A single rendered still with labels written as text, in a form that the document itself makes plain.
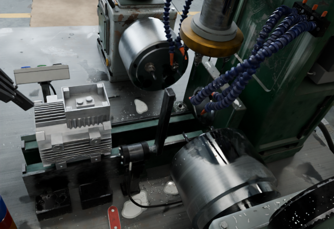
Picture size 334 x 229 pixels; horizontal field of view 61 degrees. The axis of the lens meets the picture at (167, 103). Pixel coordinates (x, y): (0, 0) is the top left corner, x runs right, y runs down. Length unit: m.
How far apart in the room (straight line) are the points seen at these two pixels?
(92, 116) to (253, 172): 0.45
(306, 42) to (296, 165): 0.64
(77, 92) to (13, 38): 0.92
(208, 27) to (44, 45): 1.07
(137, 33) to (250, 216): 0.76
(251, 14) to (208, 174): 0.54
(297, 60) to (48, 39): 1.29
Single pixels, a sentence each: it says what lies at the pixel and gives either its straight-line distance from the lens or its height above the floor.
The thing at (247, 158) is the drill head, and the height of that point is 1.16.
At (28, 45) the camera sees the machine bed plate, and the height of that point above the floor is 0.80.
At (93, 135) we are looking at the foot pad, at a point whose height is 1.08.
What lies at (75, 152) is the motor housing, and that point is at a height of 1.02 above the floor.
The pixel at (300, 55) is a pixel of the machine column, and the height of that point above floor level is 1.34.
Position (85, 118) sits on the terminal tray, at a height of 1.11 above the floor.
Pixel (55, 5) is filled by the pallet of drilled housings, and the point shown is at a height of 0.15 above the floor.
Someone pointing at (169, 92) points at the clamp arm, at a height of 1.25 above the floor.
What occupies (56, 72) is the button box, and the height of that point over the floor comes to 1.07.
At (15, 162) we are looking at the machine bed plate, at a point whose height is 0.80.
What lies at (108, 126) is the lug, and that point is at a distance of 0.84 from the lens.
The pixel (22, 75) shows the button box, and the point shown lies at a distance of 1.05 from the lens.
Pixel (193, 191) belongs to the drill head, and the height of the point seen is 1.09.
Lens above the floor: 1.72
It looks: 43 degrees down
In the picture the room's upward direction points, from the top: 12 degrees clockwise
